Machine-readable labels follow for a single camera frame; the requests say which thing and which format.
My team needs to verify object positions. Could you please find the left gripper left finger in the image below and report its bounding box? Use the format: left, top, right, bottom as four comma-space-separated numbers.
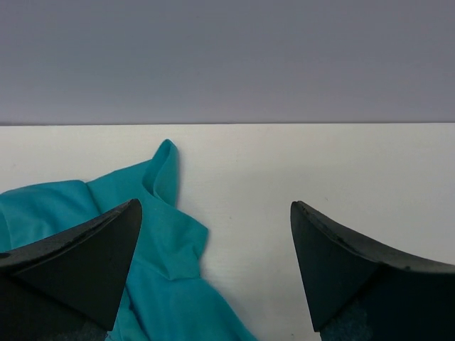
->
1, 199, 142, 340

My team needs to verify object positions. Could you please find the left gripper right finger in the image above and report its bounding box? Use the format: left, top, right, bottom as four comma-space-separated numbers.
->
290, 201, 454, 340

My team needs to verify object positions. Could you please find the teal t shirt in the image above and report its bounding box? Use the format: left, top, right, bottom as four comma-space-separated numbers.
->
1, 140, 253, 340

